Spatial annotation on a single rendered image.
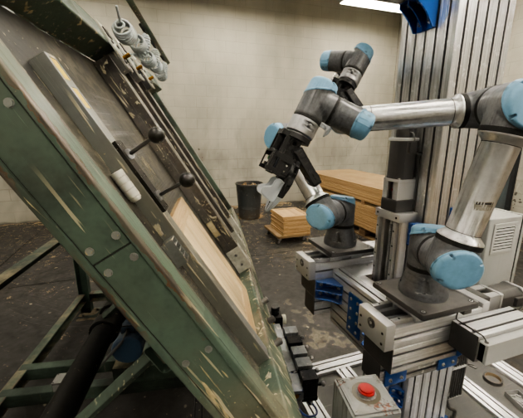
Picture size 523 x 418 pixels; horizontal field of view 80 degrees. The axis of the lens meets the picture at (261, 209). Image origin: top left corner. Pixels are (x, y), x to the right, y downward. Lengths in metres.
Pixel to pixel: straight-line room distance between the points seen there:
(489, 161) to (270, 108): 6.00
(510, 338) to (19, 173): 1.29
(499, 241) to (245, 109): 5.61
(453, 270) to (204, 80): 5.92
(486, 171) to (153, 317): 0.82
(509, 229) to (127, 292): 1.38
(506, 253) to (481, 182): 0.70
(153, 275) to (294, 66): 6.63
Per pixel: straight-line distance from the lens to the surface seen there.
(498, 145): 0.95
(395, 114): 0.99
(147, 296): 0.62
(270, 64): 6.86
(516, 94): 0.93
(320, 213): 1.31
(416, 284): 1.12
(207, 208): 1.43
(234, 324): 0.94
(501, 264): 1.61
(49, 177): 0.59
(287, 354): 1.30
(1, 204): 6.90
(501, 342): 1.23
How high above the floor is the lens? 1.55
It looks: 14 degrees down
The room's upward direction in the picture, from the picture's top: straight up
